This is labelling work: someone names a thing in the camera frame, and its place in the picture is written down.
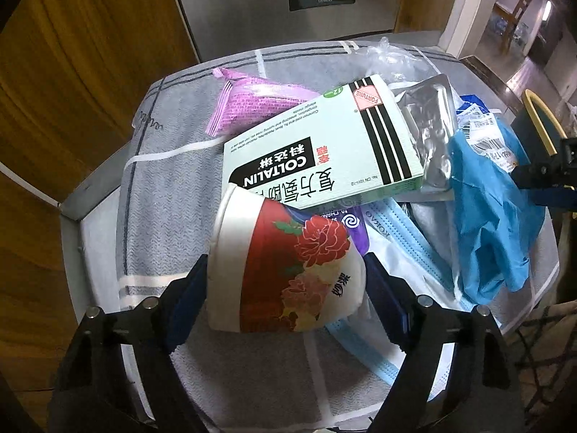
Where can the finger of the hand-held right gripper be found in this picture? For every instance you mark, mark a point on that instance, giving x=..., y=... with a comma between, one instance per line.
x=550, y=189

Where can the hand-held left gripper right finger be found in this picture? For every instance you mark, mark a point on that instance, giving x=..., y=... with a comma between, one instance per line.
x=383, y=297

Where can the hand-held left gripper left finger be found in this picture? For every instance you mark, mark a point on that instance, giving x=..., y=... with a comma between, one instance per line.
x=187, y=302

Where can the blue bin with yellow rim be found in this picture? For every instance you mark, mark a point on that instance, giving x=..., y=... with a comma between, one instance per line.
x=543, y=131

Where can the purple snack packet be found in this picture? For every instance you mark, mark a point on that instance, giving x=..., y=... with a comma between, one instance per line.
x=354, y=223

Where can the white shipping bag with label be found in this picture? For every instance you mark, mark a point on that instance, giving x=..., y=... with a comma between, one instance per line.
x=487, y=133

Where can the red floral paper cup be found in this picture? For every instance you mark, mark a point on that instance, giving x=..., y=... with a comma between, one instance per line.
x=270, y=270

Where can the white plastic mask wrapper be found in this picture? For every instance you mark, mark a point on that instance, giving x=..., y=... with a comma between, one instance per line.
x=396, y=261

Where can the blue face mask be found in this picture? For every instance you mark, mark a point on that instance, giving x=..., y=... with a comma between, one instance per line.
x=419, y=243

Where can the blue rubber glove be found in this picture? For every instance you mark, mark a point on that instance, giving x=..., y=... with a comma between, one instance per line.
x=487, y=225

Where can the silver blister pack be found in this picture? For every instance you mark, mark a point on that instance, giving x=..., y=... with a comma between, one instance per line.
x=428, y=135

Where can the grey checked tablecloth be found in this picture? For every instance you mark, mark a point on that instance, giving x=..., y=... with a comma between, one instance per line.
x=180, y=167

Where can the wooden dining table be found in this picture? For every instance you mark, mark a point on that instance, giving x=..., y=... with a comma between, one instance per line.
x=502, y=11

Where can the green and white medicine box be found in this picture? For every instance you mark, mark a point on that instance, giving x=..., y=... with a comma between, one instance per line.
x=315, y=153

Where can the wooden chair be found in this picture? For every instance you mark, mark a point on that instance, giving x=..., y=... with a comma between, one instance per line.
x=524, y=2

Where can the clear plastic wrap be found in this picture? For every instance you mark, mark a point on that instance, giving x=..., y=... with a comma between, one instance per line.
x=396, y=61

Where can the pink wipes packet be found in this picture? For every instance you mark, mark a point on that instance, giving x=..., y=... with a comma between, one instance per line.
x=252, y=99

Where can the wooden cabinet panel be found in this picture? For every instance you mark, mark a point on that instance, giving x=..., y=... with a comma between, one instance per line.
x=81, y=76

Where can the stainless steel refrigerator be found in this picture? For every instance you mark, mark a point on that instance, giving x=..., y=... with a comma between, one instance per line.
x=234, y=9

